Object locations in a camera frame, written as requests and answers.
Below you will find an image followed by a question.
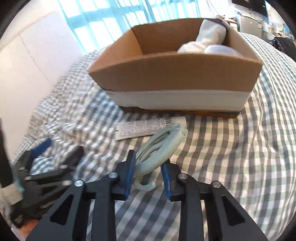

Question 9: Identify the white sock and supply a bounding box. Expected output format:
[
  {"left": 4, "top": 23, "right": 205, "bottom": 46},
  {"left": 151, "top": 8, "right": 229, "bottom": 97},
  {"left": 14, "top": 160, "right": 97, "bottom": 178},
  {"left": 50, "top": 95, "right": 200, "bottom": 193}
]
[{"left": 177, "top": 19, "right": 227, "bottom": 54}]

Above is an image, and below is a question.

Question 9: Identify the white cream tube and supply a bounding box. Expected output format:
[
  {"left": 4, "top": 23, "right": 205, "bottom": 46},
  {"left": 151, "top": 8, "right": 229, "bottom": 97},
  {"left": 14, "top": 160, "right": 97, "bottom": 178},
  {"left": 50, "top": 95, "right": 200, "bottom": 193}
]
[{"left": 115, "top": 116, "right": 187, "bottom": 141}]

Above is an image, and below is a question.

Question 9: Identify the silver mini fridge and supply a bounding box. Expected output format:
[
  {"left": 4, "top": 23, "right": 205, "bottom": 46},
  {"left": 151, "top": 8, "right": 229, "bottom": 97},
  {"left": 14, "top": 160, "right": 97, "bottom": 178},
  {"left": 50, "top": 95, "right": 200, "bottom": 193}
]
[{"left": 238, "top": 15, "right": 263, "bottom": 38}]

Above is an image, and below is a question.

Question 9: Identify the person's left hand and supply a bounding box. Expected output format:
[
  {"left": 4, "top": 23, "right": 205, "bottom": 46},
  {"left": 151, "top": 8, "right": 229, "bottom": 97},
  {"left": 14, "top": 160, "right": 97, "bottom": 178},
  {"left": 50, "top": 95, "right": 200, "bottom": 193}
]
[{"left": 16, "top": 219, "right": 39, "bottom": 240}]

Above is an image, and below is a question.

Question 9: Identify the brown cardboard box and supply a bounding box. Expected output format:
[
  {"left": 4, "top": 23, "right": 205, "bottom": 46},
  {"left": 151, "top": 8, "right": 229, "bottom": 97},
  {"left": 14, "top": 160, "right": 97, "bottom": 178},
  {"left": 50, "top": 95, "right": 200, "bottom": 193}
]
[{"left": 88, "top": 18, "right": 263, "bottom": 118}]

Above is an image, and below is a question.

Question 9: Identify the black wall television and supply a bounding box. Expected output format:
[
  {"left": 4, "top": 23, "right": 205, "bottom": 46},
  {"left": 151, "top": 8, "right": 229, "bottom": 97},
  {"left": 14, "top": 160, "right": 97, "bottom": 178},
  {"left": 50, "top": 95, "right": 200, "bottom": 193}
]
[{"left": 232, "top": 0, "right": 268, "bottom": 17}]

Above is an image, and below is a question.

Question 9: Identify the checkered bed sheet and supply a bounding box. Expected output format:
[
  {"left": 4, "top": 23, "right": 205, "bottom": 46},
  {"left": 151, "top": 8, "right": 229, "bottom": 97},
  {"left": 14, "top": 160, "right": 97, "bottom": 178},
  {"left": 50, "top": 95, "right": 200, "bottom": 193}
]
[{"left": 14, "top": 34, "right": 295, "bottom": 240}]

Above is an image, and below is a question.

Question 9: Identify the pale green folding hanger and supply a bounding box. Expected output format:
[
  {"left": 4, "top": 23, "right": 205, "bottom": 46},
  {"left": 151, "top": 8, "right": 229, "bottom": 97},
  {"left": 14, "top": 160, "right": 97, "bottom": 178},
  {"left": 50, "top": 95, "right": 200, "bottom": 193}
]
[{"left": 133, "top": 122, "right": 188, "bottom": 192}]

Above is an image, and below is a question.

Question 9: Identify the black backpack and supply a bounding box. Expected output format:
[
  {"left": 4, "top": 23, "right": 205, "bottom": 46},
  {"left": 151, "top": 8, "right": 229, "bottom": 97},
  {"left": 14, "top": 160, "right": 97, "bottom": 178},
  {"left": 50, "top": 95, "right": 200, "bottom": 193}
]
[{"left": 269, "top": 37, "right": 296, "bottom": 61}]

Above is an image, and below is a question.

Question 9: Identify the teal window curtain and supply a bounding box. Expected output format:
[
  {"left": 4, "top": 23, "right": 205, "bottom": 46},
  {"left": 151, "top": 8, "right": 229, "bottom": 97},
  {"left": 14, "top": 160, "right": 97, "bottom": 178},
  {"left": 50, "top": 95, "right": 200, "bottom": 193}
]
[{"left": 58, "top": 0, "right": 201, "bottom": 53}]

